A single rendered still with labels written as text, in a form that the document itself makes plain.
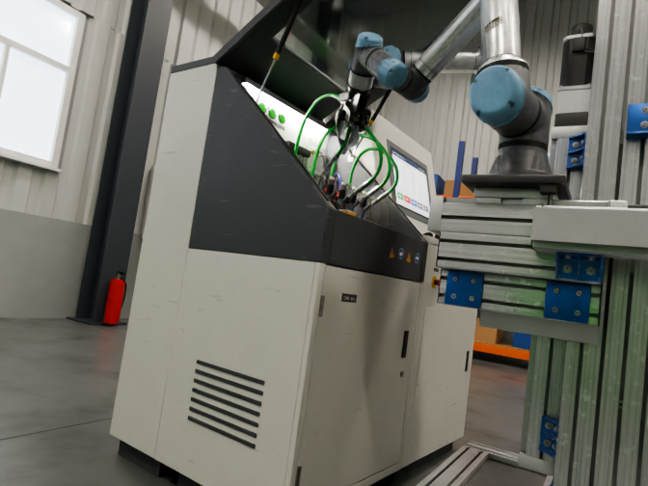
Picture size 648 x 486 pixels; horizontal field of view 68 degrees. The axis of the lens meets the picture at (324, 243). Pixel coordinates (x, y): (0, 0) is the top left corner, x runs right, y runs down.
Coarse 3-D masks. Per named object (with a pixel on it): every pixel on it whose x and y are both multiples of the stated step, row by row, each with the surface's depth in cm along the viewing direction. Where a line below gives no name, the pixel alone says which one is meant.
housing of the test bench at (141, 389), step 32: (192, 64) 181; (192, 96) 178; (192, 128) 175; (160, 160) 184; (192, 160) 173; (160, 192) 181; (192, 192) 170; (160, 224) 178; (160, 256) 175; (160, 288) 172; (160, 320) 170; (128, 352) 178; (160, 352) 167; (128, 384) 175; (160, 384) 165; (128, 416) 172; (160, 416) 162; (128, 448) 174
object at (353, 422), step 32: (352, 288) 147; (384, 288) 163; (416, 288) 184; (320, 320) 134; (352, 320) 148; (384, 320) 165; (320, 352) 135; (352, 352) 149; (384, 352) 166; (320, 384) 136; (352, 384) 150; (384, 384) 168; (320, 416) 137; (352, 416) 152; (384, 416) 169; (320, 448) 138; (352, 448) 153; (384, 448) 171; (320, 480) 140; (352, 480) 154
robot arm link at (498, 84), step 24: (480, 0) 114; (504, 0) 109; (504, 24) 108; (504, 48) 107; (480, 72) 107; (504, 72) 103; (528, 72) 107; (480, 96) 106; (504, 96) 103; (528, 96) 105; (480, 120) 110; (504, 120) 106; (528, 120) 109
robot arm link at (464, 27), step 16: (464, 16) 131; (448, 32) 134; (464, 32) 132; (432, 48) 137; (448, 48) 135; (416, 64) 140; (432, 64) 137; (416, 80) 140; (432, 80) 142; (416, 96) 144
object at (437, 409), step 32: (384, 128) 225; (384, 160) 219; (416, 224) 236; (448, 320) 213; (416, 352) 187; (448, 352) 215; (416, 384) 189; (448, 384) 218; (416, 416) 191; (448, 416) 220; (416, 448) 193; (448, 448) 235
